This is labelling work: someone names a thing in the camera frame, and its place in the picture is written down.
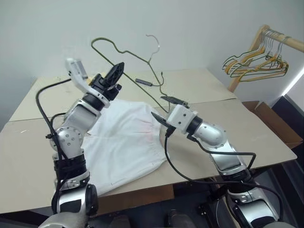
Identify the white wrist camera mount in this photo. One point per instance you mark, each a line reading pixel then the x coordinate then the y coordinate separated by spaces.
pixel 78 76
pixel 181 117

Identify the brown cardboard sheet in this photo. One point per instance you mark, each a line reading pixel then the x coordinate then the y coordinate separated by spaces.
pixel 190 85
pixel 28 166

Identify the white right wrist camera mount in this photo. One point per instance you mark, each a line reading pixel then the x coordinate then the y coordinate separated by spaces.
pixel 181 117

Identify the black metal bracket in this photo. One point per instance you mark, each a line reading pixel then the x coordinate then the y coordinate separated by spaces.
pixel 209 209

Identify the small black adapter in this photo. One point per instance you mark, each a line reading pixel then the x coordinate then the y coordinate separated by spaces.
pixel 143 82

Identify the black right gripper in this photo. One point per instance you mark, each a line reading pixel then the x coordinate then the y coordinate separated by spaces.
pixel 185 105

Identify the white shorts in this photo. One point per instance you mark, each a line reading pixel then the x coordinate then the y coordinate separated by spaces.
pixel 123 142

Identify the open brown cardboard box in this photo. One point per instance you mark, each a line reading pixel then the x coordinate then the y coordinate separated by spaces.
pixel 273 123

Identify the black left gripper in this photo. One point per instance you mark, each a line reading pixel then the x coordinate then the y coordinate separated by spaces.
pixel 104 86

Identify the small yellow object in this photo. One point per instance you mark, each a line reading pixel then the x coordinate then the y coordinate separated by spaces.
pixel 90 81

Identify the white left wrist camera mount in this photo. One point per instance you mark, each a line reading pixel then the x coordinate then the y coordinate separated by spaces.
pixel 78 76

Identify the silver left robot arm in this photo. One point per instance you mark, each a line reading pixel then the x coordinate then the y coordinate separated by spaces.
pixel 78 114

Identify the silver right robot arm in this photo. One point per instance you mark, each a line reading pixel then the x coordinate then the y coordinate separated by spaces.
pixel 213 135

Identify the wooden clothes rack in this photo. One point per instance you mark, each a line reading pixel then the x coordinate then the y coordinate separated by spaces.
pixel 293 42

